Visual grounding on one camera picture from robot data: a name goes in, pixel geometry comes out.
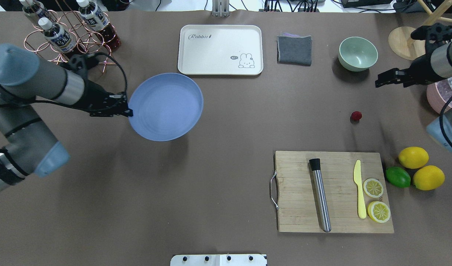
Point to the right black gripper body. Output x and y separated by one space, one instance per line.
421 70

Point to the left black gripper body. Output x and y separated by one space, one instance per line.
93 95

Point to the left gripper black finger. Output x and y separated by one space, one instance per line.
110 112

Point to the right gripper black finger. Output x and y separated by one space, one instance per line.
392 76

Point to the blue round plate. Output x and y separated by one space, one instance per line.
166 107

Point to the red strawberry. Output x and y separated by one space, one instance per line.
356 116

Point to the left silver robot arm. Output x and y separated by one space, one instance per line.
26 79

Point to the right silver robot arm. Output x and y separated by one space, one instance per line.
434 70

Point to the pink bowl with ice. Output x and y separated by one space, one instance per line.
438 93

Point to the wooden mug tree stand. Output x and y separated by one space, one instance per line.
400 39

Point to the mint green bowl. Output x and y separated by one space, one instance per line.
357 54

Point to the dark drink bottle middle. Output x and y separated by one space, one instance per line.
60 38

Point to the dark drink bottle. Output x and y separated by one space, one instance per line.
60 38
35 10
97 21

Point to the dark drink bottle near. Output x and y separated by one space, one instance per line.
97 21

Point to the yellow lemon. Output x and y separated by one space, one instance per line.
413 157
428 178

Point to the cream rabbit tray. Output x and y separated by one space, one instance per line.
220 50

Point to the green lime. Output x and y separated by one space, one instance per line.
398 177

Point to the grey folded cloth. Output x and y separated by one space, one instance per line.
294 49

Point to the dark drink bottle far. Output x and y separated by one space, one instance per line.
35 10

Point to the lemon half slice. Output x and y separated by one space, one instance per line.
378 211
373 188

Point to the steel muddler black tip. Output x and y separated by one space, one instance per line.
323 212

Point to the yellow plastic knife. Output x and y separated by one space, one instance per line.
361 206

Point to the wooden cutting board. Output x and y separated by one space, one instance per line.
297 199

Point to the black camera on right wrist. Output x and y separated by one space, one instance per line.
435 35

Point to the copper wire bottle rack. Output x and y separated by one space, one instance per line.
87 41

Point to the aluminium frame post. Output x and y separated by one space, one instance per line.
220 8

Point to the white camera pole base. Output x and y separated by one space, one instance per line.
220 260

